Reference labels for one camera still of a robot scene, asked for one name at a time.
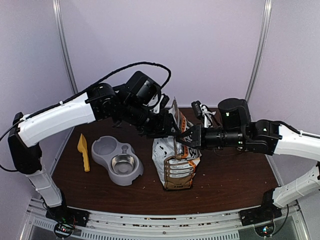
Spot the front aluminium rail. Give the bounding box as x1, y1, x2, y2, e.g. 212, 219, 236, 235
18, 198, 310, 240

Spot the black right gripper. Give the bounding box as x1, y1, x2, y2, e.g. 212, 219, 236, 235
175, 123, 246, 152

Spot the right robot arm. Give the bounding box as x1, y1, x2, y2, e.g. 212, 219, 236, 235
176, 98, 320, 221

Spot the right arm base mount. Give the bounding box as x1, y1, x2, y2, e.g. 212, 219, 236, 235
239, 205, 282, 226

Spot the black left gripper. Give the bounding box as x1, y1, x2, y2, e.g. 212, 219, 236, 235
120, 99, 181, 140

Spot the left aluminium frame post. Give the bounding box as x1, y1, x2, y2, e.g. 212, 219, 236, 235
52, 0, 78, 94

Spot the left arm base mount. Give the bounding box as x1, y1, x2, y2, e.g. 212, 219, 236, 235
45, 205, 90, 227

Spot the aluminium frame post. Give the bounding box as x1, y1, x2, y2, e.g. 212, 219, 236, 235
52, 0, 78, 94
245, 0, 273, 102

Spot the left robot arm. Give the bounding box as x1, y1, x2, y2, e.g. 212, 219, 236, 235
7, 71, 180, 222

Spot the yellow plastic scoop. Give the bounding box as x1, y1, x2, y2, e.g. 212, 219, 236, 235
77, 133, 91, 173

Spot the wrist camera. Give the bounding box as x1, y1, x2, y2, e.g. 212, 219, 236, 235
191, 100, 219, 128
151, 93, 170, 114

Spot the steel bowl in feeder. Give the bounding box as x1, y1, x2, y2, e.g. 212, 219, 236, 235
110, 153, 137, 175

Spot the grey double pet feeder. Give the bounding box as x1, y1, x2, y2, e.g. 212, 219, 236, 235
91, 135, 144, 186

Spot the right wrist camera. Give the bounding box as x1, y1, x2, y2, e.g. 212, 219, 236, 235
191, 100, 219, 128

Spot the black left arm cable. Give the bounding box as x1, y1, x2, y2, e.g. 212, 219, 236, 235
0, 60, 173, 172

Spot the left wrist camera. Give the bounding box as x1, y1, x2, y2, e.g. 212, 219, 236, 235
151, 93, 170, 114

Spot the dog food bag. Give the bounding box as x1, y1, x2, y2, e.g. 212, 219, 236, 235
151, 96, 202, 191

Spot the right aluminium frame post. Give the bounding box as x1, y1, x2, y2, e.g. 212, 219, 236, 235
245, 0, 273, 102

